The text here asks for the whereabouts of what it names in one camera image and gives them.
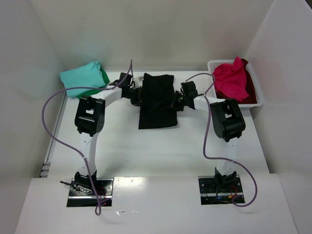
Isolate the black t shirt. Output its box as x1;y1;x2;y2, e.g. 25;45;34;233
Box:
138;73;177;130

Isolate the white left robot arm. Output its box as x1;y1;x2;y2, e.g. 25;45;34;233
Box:
74;73;143;191

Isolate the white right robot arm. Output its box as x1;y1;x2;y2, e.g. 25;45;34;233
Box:
172;81;246;192

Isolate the folded green t shirt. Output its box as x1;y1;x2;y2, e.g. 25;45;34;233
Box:
78;68;110;99

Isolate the folded light blue t shirt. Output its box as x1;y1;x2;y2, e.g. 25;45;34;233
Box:
59;61;104;89

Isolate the crumpled pink t shirt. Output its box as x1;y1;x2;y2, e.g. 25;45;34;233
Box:
213;57;249;101

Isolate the dark red t shirt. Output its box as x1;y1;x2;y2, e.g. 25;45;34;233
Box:
216;58;257;104

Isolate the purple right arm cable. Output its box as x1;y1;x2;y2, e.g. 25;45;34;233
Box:
185;72;258;207

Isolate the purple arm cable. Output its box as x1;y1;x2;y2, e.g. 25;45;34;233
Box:
41;59;134;215
185;72;258;207

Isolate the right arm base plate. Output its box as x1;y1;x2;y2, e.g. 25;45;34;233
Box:
198;176;245;205

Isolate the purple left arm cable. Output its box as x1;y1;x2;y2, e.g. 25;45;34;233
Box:
41;59;134;215

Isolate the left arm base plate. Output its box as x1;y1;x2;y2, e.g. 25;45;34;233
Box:
66;178;114;208

